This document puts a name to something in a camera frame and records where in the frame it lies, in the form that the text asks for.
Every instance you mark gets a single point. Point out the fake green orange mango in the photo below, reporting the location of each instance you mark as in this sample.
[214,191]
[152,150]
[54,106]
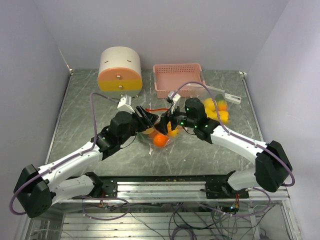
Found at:
[221,102]

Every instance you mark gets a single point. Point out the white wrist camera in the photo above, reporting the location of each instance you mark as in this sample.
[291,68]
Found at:
[174,99]
[124,104]

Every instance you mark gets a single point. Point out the aluminium rail frame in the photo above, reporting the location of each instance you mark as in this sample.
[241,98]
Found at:
[168,208]

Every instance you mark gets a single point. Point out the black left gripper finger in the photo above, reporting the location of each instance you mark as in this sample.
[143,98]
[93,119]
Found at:
[151,118]
[141,112]

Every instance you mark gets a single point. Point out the clear white-slider zip bag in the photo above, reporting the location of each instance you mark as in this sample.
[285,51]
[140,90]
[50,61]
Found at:
[201,93]

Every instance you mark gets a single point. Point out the fake yellow lemon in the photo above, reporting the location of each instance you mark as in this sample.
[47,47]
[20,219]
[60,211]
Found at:
[223,116]

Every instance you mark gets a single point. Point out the fake yellow bell pepper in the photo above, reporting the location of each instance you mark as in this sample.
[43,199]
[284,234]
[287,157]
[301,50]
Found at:
[210,109]

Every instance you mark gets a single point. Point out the fake yellow orange mango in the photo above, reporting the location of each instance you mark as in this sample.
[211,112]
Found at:
[171,133]

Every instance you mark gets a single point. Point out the round pastel mini drawer cabinet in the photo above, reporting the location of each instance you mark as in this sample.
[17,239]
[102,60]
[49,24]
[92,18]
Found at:
[120,72]

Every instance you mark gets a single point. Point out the pink perforated plastic basket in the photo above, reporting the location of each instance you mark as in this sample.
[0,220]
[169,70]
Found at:
[169,77]

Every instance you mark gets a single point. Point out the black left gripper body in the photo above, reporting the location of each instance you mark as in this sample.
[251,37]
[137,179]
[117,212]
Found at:
[138,124]

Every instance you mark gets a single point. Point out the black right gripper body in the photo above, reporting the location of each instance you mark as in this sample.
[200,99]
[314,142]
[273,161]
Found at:
[180,119]

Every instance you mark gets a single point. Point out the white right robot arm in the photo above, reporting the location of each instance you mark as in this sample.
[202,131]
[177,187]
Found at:
[271,164]

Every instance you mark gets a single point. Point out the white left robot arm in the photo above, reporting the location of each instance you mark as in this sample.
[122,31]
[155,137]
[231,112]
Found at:
[38,188]

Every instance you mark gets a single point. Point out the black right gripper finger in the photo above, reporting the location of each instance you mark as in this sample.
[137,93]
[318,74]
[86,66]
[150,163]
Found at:
[173,110]
[161,125]

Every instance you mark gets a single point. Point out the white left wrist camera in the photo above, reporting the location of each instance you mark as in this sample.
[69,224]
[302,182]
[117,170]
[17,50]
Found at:
[124,104]

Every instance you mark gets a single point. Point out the fake dark green avocado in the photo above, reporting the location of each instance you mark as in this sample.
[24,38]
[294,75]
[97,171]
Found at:
[142,137]

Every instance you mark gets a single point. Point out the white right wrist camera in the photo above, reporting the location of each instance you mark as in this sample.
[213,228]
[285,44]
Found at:
[174,99]

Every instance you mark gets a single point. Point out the clear red-zip bag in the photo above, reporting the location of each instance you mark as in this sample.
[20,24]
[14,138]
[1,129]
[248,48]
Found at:
[170,141]

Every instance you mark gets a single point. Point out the fake yellow peach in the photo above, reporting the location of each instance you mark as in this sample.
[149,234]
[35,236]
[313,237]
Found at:
[148,131]

